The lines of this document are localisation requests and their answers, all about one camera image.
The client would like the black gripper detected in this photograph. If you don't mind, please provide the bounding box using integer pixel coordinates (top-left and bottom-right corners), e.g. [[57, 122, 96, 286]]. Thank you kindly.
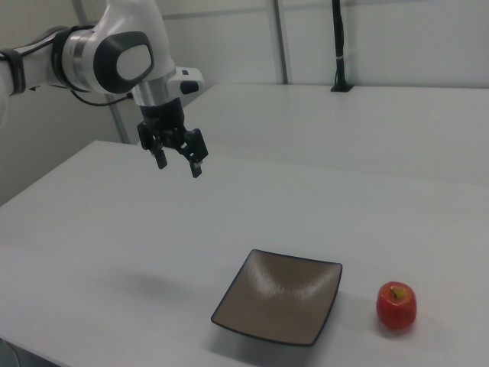
[[137, 97, 210, 180]]

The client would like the red apple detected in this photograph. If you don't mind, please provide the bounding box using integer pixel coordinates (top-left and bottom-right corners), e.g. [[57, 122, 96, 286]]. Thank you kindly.
[[376, 281, 417, 333]]

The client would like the brown square ceramic plate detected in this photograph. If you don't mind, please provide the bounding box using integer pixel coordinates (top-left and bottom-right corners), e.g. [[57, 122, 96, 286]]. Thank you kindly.
[[210, 248, 344, 348]]

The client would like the black pole with base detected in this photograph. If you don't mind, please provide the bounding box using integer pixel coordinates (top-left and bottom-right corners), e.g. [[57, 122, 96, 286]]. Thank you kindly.
[[330, 0, 355, 93]]

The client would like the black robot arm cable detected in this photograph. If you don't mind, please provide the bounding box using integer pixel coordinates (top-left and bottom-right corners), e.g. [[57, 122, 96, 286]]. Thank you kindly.
[[70, 86, 135, 107]]

